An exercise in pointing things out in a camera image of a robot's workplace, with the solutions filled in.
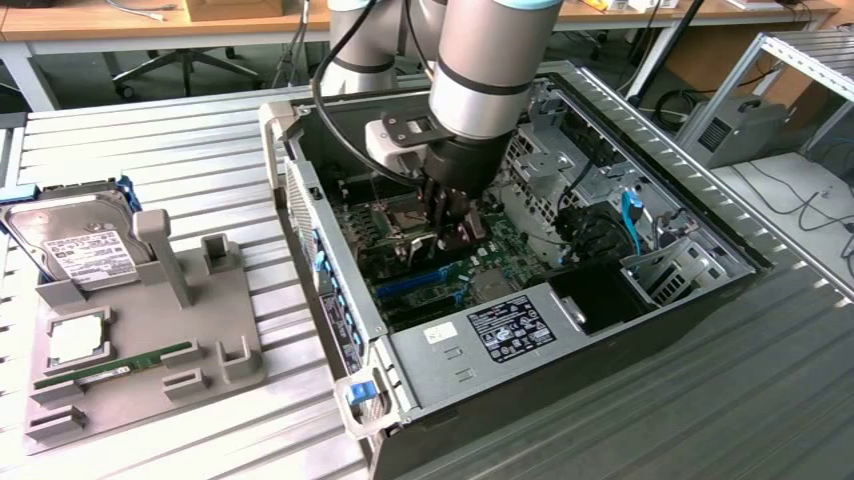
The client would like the CPU socket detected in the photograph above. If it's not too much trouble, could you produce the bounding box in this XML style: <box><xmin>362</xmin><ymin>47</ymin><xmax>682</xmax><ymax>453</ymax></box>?
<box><xmin>370</xmin><ymin>202</ymin><xmax>429</xmax><ymax>237</ymax></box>

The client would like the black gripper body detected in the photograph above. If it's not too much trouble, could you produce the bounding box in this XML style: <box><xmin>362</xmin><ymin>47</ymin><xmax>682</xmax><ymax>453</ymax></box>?
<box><xmin>421</xmin><ymin>133</ymin><xmax>516</xmax><ymax>200</ymax></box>

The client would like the black wire bundle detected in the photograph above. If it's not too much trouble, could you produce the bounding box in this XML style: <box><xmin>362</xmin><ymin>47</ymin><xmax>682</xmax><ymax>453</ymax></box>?
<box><xmin>557</xmin><ymin>207</ymin><xmax>633</xmax><ymax>266</ymax></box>

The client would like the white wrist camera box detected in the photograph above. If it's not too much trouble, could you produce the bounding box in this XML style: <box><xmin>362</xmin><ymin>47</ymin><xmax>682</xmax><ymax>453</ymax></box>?
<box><xmin>365</xmin><ymin>112</ymin><xmax>455</xmax><ymax>177</ymax></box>

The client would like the grey power supply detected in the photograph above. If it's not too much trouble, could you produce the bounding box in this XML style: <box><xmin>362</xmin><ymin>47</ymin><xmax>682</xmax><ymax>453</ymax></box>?
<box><xmin>386</xmin><ymin>283</ymin><xmax>589</xmax><ymax>409</ymax></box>

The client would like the black stand pole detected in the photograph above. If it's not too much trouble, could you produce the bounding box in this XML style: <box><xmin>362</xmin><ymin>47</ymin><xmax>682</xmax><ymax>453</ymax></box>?
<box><xmin>624</xmin><ymin>0</ymin><xmax>709</xmax><ymax>104</ymax></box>

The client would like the green Dell motherboard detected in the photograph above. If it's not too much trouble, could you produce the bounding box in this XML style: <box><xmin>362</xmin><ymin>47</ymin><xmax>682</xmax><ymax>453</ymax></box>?
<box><xmin>326</xmin><ymin>189</ymin><xmax>557</xmax><ymax>332</ymax></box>

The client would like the white cable on desk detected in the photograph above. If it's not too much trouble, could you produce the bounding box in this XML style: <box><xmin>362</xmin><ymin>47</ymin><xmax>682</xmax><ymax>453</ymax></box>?
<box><xmin>105</xmin><ymin>0</ymin><xmax>183</xmax><ymax>22</ymax></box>

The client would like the dark office chair base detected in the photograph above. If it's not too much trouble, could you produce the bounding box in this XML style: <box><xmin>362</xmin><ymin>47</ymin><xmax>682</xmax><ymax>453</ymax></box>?
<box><xmin>533</xmin><ymin>28</ymin><xmax>610</xmax><ymax>62</ymax></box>

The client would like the blue disk wire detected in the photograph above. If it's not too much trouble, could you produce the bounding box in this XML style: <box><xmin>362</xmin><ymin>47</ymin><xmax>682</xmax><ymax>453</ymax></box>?
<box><xmin>620</xmin><ymin>191</ymin><xmax>648</xmax><ymax>259</ymax></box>

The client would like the silver chipset heatsink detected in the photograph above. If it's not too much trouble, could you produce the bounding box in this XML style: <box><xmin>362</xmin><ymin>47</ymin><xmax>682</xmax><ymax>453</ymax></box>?
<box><xmin>476</xmin><ymin>273</ymin><xmax>521</xmax><ymax>302</ymax></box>

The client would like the silver disk bay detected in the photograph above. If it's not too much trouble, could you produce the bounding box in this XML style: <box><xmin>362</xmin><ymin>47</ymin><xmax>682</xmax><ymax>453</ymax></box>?
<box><xmin>618</xmin><ymin>234</ymin><xmax>760</xmax><ymax>307</ymax></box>

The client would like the silver CPU chip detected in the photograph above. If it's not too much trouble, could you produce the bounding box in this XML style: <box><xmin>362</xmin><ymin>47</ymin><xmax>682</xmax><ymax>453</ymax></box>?
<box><xmin>47</xmin><ymin>314</ymin><xmax>110</xmax><ymax>367</ymax></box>

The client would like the open black PC case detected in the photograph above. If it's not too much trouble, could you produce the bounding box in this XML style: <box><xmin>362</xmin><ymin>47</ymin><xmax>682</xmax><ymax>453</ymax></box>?
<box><xmin>257</xmin><ymin>59</ymin><xmax>780</xmax><ymax>469</ymax></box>

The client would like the brown cardboard box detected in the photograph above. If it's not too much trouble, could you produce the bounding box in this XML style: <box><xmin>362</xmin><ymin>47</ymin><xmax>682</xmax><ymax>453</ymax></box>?
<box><xmin>185</xmin><ymin>0</ymin><xmax>287</xmax><ymax>22</ymax></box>

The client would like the green RAM stick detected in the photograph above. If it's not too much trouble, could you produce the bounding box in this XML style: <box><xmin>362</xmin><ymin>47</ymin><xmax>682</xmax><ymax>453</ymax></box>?
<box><xmin>32</xmin><ymin>348</ymin><xmax>169</xmax><ymax>391</ymax></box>

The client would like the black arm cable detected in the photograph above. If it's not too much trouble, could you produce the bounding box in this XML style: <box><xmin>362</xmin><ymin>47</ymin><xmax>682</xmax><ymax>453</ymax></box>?
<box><xmin>311</xmin><ymin>0</ymin><xmax>429</xmax><ymax>189</ymax></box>

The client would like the aluminium profile frame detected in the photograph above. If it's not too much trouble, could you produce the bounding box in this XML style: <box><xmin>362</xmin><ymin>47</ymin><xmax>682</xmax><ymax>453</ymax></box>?
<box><xmin>673</xmin><ymin>28</ymin><xmax>854</xmax><ymax>169</ymax></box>

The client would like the hard disk with blue carrier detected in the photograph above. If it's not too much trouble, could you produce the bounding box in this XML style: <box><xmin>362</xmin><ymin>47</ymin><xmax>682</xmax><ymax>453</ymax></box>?
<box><xmin>0</xmin><ymin>174</ymin><xmax>146</xmax><ymax>294</ymax></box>

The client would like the coiled black cable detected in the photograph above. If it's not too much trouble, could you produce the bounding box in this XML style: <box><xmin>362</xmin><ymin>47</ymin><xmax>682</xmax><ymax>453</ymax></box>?
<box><xmin>656</xmin><ymin>88</ymin><xmax>696</xmax><ymax>127</ymax></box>

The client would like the grey parts rack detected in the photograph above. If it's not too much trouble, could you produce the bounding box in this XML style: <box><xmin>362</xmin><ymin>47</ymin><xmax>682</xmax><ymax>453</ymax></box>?
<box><xmin>23</xmin><ymin>208</ymin><xmax>273</xmax><ymax>457</ymax></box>

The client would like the black office chair base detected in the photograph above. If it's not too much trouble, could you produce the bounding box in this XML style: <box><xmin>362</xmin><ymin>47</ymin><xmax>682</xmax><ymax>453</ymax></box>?
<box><xmin>110</xmin><ymin>47</ymin><xmax>263</xmax><ymax>100</ymax></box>

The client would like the grey controller box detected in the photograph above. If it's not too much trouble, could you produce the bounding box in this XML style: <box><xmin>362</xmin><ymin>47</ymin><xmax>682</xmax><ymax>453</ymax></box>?
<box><xmin>693</xmin><ymin>98</ymin><xmax>790</xmax><ymax>170</ymax></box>

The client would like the blue expansion slot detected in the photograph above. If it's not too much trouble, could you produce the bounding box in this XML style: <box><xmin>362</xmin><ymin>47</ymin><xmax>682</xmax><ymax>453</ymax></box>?
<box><xmin>373</xmin><ymin>268</ymin><xmax>450</xmax><ymax>300</ymax></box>

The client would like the long wooden desk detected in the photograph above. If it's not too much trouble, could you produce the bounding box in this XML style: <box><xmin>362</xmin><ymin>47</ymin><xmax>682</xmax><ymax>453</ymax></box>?
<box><xmin>0</xmin><ymin>0</ymin><xmax>844</xmax><ymax>114</ymax></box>

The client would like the black cable with plug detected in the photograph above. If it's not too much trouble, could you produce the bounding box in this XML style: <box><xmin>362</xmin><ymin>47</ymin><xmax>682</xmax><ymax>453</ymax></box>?
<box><xmin>730</xmin><ymin>160</ymin><xmax>854</xmax><ymax>234</ymax></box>

